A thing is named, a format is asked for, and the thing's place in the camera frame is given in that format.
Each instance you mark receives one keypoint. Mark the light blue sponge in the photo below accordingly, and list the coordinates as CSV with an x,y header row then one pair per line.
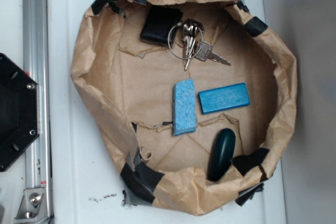
x,y
184,115

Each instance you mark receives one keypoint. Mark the brown paper bin liner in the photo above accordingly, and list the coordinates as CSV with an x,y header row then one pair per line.
x,y
127,85

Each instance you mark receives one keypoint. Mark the single silver key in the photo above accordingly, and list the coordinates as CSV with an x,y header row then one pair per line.
x,y
204,52

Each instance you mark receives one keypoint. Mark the blue wooden block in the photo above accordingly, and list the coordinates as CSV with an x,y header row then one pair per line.
x,y
224,98

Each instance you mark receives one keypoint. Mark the black folded wallet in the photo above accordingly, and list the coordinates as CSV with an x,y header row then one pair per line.
x,y
158,24

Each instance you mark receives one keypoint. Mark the dark green oval object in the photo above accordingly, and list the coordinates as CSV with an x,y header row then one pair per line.
x,y
221,154

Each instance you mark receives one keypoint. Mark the aluminium extrusion rail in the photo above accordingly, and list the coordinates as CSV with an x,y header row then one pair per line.
x,y
35,48

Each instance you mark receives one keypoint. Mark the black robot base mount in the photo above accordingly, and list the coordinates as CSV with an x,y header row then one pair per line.
x,y
19,112

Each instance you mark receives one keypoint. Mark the metal corner bracket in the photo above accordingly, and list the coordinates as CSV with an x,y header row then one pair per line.
x,y
33,206

